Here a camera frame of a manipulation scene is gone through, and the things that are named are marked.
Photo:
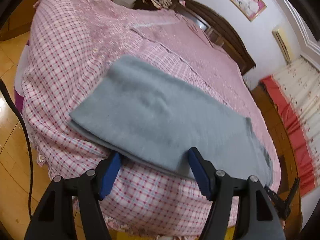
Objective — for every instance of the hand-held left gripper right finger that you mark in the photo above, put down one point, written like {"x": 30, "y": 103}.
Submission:
{"x": 200, "y": 172}

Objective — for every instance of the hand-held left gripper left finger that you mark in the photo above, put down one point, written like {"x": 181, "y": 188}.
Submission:
{"x": 110, "y": 175}

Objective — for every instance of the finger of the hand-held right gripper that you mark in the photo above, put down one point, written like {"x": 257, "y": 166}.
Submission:
{"x": 281, "y": 205}

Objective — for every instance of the grey pants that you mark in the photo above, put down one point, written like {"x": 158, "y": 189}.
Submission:
{"x": 150, "y": 117}

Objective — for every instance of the long wooden cabinet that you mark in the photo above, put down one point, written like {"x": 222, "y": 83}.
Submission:
{"x": 272, "y": 120}

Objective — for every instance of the cream and red floral curtain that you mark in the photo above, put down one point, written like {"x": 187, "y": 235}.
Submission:
{"x": 300, "y": 100}

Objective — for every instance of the purple cloth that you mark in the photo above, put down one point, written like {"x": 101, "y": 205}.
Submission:
{"x": 18, "y": 100}

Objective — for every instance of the pink floral bed sheet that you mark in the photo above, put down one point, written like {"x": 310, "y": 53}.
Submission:
{"x": 75, "y": 55}

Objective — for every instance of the dark wooden headboard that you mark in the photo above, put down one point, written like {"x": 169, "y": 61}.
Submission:
{"x": 225, "y": 27}

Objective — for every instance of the pile of clothes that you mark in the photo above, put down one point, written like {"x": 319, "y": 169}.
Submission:
{"x": 157, "y": 0}

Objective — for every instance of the wall air conditioner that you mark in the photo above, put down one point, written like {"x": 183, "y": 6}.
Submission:
{"x": 282, "y": 42}

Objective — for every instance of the gold framed wall picture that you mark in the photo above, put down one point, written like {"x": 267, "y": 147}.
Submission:
{"x": 247, "y": 2}

